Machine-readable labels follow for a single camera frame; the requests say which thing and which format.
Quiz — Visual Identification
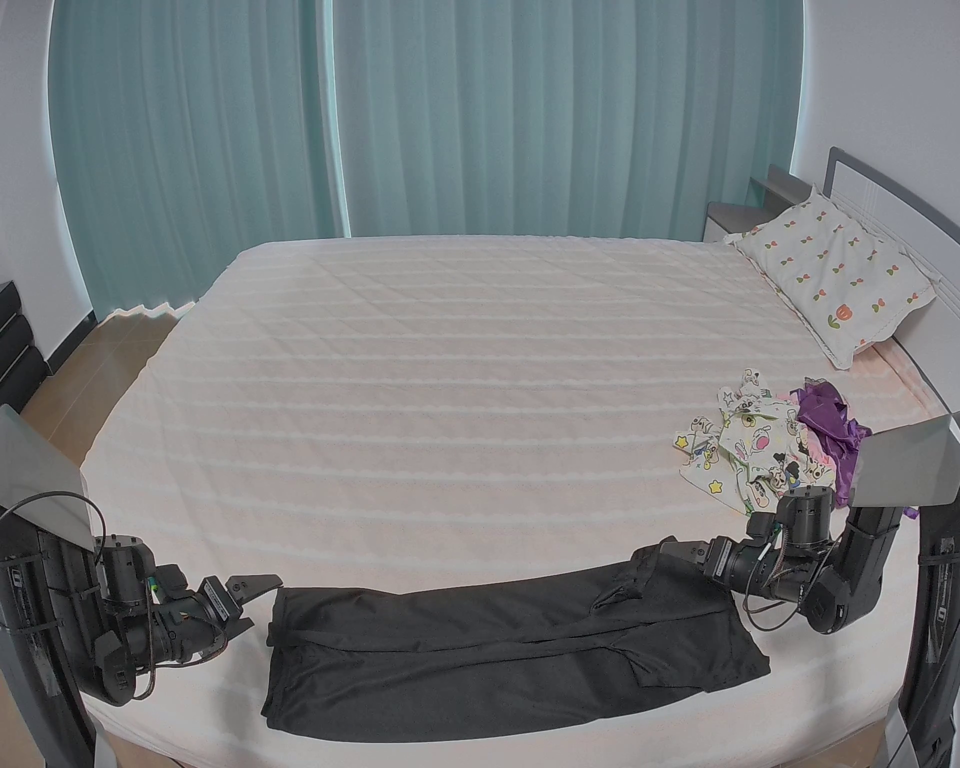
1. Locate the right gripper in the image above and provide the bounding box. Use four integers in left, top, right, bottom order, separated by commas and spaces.
658, 535, 809, 600

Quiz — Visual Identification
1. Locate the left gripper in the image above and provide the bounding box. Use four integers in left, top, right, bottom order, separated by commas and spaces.
146, 573, 285, 670

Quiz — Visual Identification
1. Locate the black T-shirt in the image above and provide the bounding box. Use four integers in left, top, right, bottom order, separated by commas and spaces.
261, 543, 772, 744

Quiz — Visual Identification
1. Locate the bed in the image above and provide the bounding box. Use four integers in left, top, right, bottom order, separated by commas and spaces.
75, 146, 960, 766

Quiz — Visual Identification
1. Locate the white printed pyjama top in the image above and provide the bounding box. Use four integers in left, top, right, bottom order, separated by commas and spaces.
671, 367, 834, 517

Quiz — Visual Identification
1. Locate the purple satin garment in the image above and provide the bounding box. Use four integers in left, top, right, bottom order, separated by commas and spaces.
795, 377, 921, 520

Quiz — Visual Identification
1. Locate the white printed pillow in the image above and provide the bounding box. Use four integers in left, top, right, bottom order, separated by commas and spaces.
723, 186, 940, 371

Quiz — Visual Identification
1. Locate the grey bedside table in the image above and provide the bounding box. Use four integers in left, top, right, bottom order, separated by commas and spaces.
705, 165, 816, 243

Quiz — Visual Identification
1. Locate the black chest of drawers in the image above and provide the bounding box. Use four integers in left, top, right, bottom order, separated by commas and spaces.
0, 281, 51, 415

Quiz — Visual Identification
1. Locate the blue-green curtain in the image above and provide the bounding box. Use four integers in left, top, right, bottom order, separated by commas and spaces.
47, 0, 351, 316
330, 0, 807, 243

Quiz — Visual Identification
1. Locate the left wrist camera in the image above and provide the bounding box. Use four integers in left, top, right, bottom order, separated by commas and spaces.
153, 564, 191, 603

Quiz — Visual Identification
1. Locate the black cable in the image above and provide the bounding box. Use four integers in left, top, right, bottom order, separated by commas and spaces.
138, 618, 230, 700
741, 588, 810, 633

